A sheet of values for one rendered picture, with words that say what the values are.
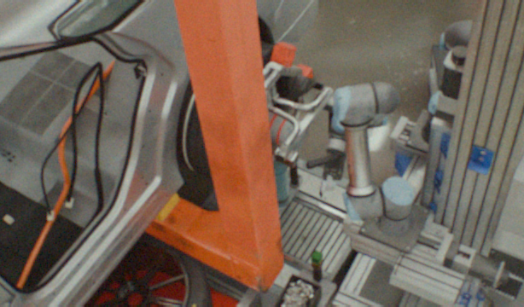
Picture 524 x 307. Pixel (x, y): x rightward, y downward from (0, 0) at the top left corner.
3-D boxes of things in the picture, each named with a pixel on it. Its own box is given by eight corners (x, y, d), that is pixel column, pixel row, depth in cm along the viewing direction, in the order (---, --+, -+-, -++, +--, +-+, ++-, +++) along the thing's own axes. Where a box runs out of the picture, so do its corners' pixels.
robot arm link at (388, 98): (404, 73, 258) (381, 105, 306) (374, 78, 258) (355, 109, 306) (411, 105, 256) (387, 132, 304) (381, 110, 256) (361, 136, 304)
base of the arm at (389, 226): (419, 212, 295) (422, 199, 288) (404, 242, 288) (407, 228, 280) (384, 199, 301) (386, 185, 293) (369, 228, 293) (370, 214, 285)
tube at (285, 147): (269, 107, 315) (267, 90, 307) (308, 124, 308) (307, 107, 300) (247, 136, 307) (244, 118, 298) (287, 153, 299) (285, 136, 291)
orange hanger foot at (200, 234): (160, 203, 345) (146, 158, 318) (254, 250, 325) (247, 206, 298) (139, 229, 337) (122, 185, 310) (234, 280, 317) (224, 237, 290)
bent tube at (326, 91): (292, 78, 325) (291, 60, 317) (330, 92, 318) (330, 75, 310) (271, 104, 317) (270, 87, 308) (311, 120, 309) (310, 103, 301)
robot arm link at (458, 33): (439, 47, 270) (438, 55, 317) (469, 50, 267) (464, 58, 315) (444, 15, 269) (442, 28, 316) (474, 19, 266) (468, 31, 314)
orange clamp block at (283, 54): (276, 61, 322) (282, 42, 319) (292, 66, 319) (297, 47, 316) (269, 63, 316) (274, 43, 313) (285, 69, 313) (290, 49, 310)
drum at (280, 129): (270, 119, 337) (267, 99, 326) (310, 136, 329) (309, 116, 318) (253, 141, 330) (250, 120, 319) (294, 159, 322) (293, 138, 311)
